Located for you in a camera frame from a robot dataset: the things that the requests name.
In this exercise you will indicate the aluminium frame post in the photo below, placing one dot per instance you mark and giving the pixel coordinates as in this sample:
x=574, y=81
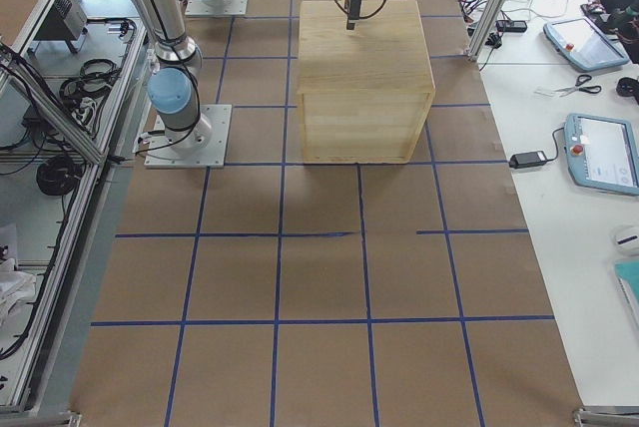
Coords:
x=491, y=3

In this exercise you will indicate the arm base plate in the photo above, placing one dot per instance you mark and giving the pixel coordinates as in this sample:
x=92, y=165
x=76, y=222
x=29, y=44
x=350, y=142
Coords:
x=205, y=146
x=196, y=9

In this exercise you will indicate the wooden drawer cabinet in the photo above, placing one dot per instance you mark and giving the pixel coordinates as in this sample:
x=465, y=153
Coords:
x=363, y=94

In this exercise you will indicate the scissors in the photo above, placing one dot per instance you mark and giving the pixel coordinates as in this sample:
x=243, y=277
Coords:
x=581, y=84

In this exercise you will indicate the blue teach pendant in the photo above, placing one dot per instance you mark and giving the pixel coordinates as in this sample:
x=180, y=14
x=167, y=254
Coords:
x=601, y=154
x=584, y=45

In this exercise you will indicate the near blue teach pendant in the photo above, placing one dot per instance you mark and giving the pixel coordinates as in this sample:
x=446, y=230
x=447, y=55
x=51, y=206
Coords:
x=601, y=154

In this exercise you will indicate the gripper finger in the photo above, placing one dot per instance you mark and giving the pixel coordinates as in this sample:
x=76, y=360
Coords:
x=352, y=8

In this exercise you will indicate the far blue teach pendant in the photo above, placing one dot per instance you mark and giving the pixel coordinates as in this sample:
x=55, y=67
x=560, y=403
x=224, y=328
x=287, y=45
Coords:
x=584, y=45

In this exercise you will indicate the black power adapter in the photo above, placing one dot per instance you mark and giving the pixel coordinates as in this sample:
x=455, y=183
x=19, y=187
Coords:
x=527, y=160

